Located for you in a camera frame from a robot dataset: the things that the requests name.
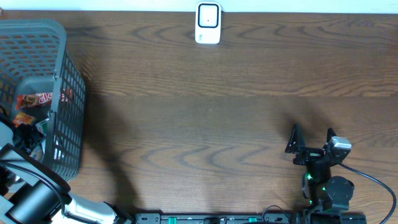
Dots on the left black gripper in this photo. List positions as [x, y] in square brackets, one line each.
[28, 135]

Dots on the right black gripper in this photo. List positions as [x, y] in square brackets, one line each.
[310, 154]

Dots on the white and green carton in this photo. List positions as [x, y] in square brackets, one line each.
[41, 126]

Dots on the small orange box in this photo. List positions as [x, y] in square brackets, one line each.
[23, 118]

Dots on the red chocolate bar wrapper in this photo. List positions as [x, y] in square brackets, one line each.
[40, 99]

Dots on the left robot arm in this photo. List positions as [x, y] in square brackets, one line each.
[32, 193]

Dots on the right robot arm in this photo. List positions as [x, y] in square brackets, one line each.
[329, 195]

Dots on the white barcode scanner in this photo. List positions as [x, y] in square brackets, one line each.
[208, 22]

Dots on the grey plastic mesh basket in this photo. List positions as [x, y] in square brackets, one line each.
[34, 59]

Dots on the black mounting rail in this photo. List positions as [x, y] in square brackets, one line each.
[272, 217]

